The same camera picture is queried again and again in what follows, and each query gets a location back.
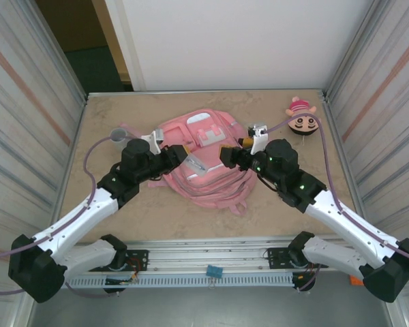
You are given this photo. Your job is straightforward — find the pink student backpack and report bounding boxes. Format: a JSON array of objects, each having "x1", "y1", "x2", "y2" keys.
[{"x1": 117, "y1": 108, "x2": 258, "y2": 217}]

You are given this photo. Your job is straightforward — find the grey plastic cup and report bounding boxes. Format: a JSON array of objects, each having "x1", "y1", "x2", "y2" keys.
[{"x1": 109, "y1": 127, "x2": 130, "y2": 153}]

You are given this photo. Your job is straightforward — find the pink cartoon plush toy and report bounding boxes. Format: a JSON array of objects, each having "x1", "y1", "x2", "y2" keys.
[{"x1": 285, "y1": 95, "x2": 325, "y2": 136}]

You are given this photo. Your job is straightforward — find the blue binder clip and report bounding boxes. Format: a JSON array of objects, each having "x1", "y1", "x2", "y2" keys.
[{"x1": 206, "y1": 264, "x2": 224, "y2": 289}]

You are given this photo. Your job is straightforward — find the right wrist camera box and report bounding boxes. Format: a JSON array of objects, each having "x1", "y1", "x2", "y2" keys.
[{"x1": 247, "y1": 122, "x2": 269, "y2": 154}]

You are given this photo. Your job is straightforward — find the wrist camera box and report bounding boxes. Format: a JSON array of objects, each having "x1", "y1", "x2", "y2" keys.
[
  {"x1": 141, "y1": 128, "x2": 164, "y2": 153},
  {"x1": 247, "y1": 122, "x2": 269, "y2": 154}
]

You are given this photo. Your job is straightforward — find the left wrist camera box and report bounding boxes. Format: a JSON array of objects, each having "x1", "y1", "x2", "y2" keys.
[{"x1": 141, "y1": 128, "x2": 164, "y2": 153}]

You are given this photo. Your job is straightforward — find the aluminium mounting rail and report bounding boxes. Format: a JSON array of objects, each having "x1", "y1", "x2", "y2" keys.
[{"x1": 22, "y1": 238, "x2": 395, "y2": 275}]

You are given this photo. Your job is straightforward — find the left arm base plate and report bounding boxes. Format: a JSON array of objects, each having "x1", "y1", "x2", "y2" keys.
[{"x1": 87, "y1": 249, "x2": 149, "y2": 273}]

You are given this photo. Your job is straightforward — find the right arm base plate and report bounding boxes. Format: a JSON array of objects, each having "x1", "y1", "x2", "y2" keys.
[{"x1": 266, "y1": 247, "x2": 329, "y2": 270}]

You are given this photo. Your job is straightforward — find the white slotted cable duct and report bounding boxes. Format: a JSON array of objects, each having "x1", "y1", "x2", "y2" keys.
[{"x1": 36, "y1": 275, "x2": 294, "y2": 290}]

